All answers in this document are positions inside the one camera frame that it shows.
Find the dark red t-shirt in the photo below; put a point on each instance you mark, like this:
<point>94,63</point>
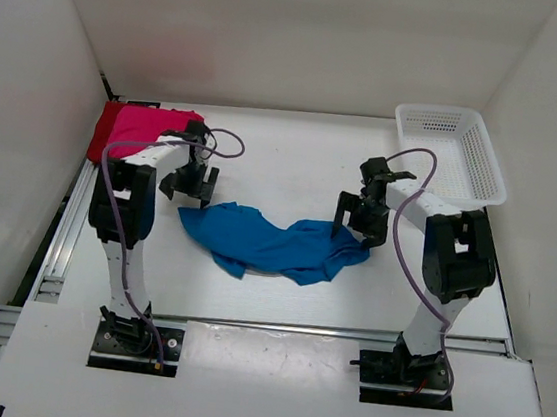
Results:
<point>102,130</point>

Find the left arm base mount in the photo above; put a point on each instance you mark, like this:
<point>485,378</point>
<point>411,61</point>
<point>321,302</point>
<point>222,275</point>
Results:
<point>128,345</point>

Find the aluminium frame rail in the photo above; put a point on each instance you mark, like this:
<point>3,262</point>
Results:
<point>45,276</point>

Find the blue t-shirt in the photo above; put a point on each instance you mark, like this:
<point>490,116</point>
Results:
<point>240,239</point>

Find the pink t-shirt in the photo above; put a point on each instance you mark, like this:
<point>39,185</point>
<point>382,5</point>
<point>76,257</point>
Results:
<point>146,124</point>

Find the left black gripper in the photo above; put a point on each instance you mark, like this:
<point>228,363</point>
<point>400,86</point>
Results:
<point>200,189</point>

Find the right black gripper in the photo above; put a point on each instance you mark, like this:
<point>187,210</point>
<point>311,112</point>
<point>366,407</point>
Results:
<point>374,233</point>

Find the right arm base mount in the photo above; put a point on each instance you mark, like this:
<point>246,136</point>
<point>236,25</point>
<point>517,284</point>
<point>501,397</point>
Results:
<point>397,379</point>

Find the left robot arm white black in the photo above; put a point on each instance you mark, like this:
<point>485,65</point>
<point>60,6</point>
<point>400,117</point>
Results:
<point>144,154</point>

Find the white plastic basket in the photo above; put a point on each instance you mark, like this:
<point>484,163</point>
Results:
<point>468,174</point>

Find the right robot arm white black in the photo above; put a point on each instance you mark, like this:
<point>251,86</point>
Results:
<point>458,258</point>

